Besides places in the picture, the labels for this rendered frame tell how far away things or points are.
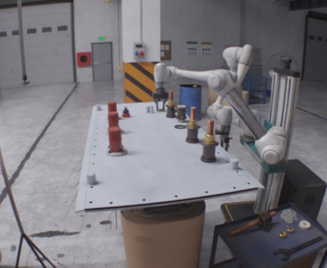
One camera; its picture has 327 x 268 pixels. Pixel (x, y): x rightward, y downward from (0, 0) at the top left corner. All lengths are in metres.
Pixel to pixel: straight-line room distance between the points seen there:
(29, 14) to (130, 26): 9.68
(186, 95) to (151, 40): 1.62
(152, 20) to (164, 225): 5.77
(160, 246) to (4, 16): 15.28
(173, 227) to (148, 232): 0.13
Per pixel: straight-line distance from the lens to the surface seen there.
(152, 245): 1.43
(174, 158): 1.33
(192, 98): 6.49
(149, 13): 6.64
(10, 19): 15.80
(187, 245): 1.50
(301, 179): 2.46
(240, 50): 2.26
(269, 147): 1.72
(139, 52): 6.45
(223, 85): 1.71
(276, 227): 1.74
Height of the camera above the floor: 1.93
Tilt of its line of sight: 20 degrees down
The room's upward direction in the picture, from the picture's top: straight up
